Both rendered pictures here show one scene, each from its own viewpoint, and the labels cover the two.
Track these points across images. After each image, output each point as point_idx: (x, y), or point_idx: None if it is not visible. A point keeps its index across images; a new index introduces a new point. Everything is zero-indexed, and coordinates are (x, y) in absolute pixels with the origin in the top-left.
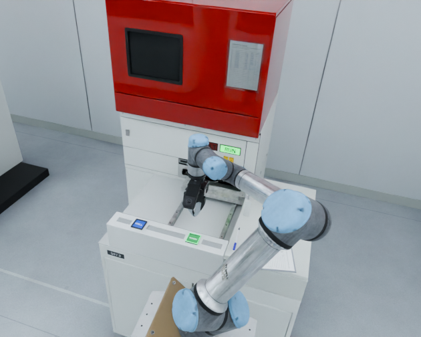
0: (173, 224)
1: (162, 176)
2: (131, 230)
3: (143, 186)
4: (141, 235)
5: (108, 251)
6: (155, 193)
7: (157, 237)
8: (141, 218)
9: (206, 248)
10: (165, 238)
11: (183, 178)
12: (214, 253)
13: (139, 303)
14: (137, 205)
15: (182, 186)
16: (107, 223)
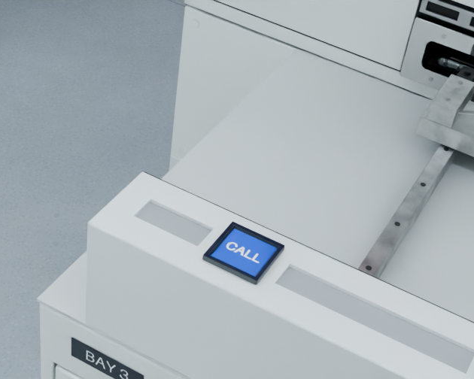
0: (378, 275)
1: (329, 65)
2: (204, 276)
3: (241, 95)
4: (250, 312)
5: (77, 344)
6: (300, 126)
7: (332, 336)
8: (255, 228)
9: None
10: (372, 351)
11: (422, 83)
12: None
13: None
14: (225, 163)
15: (427, 116)
16: (95, 222)
